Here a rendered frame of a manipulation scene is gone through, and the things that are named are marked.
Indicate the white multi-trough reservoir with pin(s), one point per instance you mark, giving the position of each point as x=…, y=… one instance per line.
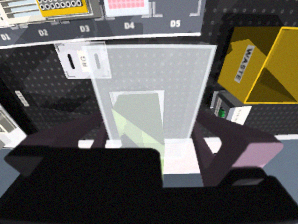
x=24, y=12

